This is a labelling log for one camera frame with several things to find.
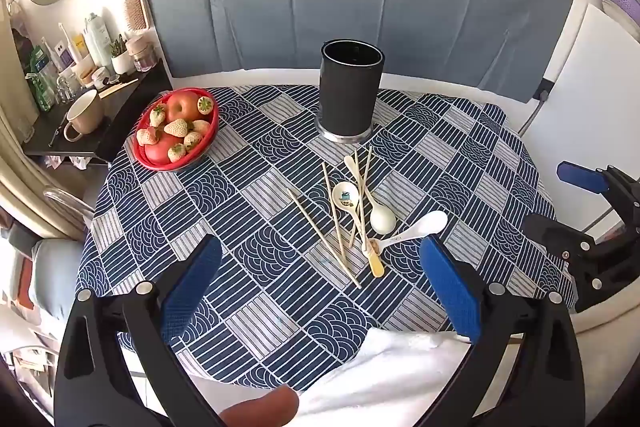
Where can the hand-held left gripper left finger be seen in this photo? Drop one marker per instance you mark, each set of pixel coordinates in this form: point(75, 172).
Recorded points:
point(192, 287)

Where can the heap of white strawberries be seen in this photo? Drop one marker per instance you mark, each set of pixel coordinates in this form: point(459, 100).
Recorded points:
point(176, 127)

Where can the person's left hand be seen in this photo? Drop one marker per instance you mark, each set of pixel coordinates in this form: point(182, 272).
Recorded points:
point(265, 407)

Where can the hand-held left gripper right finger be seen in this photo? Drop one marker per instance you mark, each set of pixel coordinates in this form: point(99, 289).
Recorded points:
point(452, 287)

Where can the blue patterned tablecloth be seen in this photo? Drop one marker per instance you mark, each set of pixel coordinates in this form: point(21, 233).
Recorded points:
point(280, 307)

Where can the pale green spray bottle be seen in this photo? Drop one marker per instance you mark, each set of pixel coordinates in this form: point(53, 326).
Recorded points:
point(97, 39)

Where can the beige curtain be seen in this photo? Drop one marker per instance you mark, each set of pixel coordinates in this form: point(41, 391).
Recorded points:
point(20, 177)

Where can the black cylindrical utensil holder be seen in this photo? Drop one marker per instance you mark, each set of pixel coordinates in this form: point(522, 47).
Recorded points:
point(350, 92)

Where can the white towel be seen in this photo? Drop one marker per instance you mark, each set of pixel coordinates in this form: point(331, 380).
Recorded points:
point(380, 372)

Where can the light blue seat cushion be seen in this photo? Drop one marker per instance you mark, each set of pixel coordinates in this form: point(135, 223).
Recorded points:
point(55, 277)

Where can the black side shelf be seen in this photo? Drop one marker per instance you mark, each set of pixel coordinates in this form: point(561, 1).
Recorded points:
point(50, 132)

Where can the small potted plant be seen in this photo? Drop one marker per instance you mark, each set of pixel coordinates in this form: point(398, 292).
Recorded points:
point(120, 63)

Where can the red plastic fruit basket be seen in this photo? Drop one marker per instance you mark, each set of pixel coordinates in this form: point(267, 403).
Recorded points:
point(150, 163)

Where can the white board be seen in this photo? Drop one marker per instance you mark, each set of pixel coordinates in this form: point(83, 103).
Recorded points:
point(590, 82)

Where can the beige mug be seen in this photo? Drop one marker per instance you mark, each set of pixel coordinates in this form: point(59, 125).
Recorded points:
point(85, 117)

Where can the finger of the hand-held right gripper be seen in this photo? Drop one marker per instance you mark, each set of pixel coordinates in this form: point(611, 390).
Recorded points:
point(560, 237)
point(580, 177)

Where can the cream spoon with cartoon print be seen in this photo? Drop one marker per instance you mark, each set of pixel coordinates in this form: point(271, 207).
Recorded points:
point(345, 197)

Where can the white ceramic soup spoon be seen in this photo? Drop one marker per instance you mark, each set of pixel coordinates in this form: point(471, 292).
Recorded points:
point(432, 223)

